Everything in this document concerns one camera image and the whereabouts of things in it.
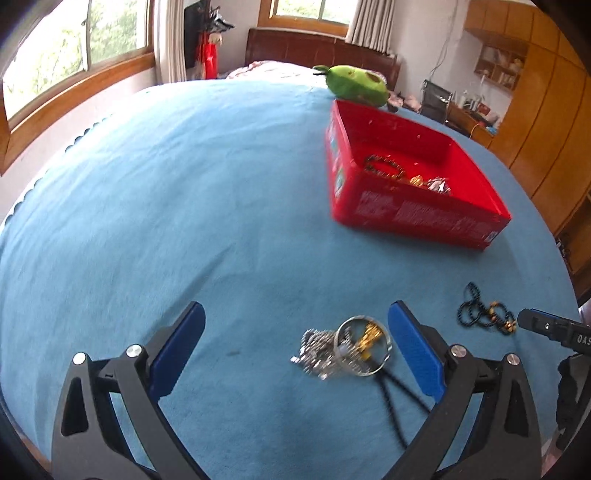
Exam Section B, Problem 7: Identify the silver rhinestone chain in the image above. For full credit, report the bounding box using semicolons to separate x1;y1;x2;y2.
290;328;342;380

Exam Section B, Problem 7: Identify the pink floral quilt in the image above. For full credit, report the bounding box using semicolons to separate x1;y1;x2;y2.
226;60;324;83

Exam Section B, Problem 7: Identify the wooden wall shelf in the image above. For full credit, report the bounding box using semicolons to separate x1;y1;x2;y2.
464;0;529;93

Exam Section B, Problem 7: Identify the wooden wardrobe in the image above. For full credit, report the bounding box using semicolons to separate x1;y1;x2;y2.
489;0;591;234

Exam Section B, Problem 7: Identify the dark wooden headboard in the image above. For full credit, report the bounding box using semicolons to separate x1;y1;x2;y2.
245;28;402;90

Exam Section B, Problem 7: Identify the green avocado plush toy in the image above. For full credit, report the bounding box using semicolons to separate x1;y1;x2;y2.
312;65;389;109

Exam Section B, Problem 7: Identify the dark cloth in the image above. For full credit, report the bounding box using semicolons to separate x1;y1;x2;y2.
555;353;591;450

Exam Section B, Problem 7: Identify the black office chair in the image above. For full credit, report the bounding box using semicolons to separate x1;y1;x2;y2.
421;79;454;124

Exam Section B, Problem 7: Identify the silver bangle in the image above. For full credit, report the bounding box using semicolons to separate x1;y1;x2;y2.
333;315;394;377

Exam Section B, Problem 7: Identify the brown bead bracelet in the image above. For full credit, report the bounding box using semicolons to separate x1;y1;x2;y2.
364;154;407;181

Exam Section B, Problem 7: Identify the red hanging bag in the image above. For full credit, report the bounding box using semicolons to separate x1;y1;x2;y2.
196;34;221;80

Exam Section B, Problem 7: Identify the small wooden frame window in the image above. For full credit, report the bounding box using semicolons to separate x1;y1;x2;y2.
257;0;358;38

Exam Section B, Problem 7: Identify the coat rack with clothes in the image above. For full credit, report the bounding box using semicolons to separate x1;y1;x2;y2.
184;0;236;80

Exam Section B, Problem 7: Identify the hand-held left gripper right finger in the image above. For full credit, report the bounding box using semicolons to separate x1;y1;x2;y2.
383;300;542;480

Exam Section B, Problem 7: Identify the wooden desk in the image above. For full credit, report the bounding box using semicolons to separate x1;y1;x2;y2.
445;102;497;148

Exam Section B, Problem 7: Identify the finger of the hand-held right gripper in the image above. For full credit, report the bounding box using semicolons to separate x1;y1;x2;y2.
517;308;571;343

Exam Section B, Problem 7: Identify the red tin box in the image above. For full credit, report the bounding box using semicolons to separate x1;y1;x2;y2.
324;99;512;251

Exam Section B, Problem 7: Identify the dark blue bead necklace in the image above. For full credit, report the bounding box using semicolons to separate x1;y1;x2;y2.
458;282;518;335

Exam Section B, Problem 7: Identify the dark blue braided cord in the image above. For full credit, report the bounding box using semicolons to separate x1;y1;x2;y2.
353;323;432;449

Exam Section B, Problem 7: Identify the striped curtain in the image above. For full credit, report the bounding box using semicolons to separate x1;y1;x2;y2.
346;0;398;54

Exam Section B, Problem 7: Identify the plain beige curtain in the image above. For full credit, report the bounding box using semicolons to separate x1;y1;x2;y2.
154;0;188;84

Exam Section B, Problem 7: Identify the large wooden frame window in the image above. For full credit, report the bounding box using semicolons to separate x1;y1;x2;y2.
0;0;155;175

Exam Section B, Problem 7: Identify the blue blanket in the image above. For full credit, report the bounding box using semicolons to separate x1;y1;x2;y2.
0;78;580;480

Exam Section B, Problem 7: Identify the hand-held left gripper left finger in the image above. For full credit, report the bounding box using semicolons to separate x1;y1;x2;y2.
50;301;208;480

